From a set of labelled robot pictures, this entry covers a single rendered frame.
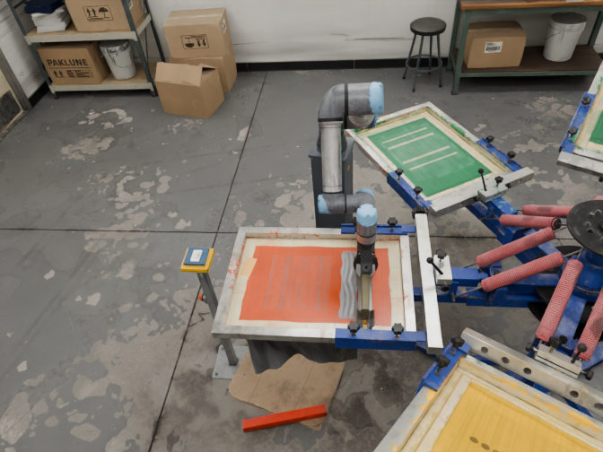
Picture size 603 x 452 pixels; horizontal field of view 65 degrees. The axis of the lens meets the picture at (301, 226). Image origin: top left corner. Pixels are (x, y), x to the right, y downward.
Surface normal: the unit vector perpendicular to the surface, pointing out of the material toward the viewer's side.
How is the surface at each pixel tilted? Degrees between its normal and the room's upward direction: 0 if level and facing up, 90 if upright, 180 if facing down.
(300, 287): 0
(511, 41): 87
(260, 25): 90
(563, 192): 0
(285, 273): 0
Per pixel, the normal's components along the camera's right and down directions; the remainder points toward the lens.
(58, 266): -0.07, -0.71
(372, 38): -0.10, 0.71
